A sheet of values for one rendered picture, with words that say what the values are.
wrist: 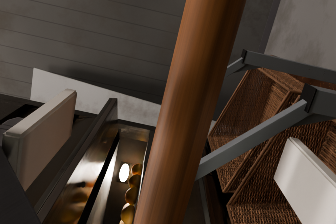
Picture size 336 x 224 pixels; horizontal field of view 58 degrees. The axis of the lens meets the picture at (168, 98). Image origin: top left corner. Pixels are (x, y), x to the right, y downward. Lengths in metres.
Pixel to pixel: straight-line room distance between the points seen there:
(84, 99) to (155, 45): 1.06
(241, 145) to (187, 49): 0.42
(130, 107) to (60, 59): 1.12
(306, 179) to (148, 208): 0.09
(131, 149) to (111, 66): 2.15
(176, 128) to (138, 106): 3.22
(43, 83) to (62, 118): 3.73
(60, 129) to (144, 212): 0.07
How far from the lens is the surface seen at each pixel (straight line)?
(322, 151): 1.20
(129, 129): 1.75
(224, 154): 0.56
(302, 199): 0.18
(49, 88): 3.86
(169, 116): 0.16
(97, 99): 3.56
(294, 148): 0.19
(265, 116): 1.73
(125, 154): 1.82
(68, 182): 0.95
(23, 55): 4.15
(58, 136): 0.17
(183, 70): 0.16
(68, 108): 0.17
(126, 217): 1.35
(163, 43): 3.72
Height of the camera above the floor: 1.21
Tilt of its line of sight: 3 degrees down
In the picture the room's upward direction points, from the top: 78 degrees counter-clockwise
